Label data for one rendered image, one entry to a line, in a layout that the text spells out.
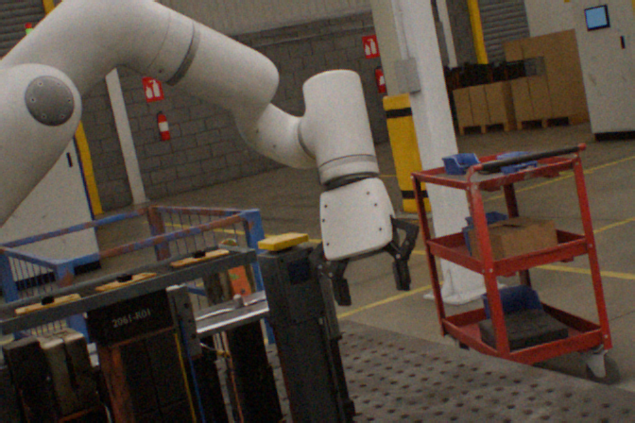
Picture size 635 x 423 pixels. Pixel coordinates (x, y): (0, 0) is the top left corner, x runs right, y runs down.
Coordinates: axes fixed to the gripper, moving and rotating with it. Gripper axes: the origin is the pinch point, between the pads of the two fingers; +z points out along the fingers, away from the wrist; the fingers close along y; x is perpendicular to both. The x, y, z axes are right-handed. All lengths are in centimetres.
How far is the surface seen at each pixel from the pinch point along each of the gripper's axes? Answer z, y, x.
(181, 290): -8.6, -34.8, 4.6
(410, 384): 11, -31, 78
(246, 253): -9.3, -16.5, -4.2
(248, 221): -66, -134, 192
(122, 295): -5.4, -27.9, -18.8
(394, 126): -235, -255, 668
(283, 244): -11.0, -15.0, 4.3
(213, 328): -3.9, -41.0, 20.6
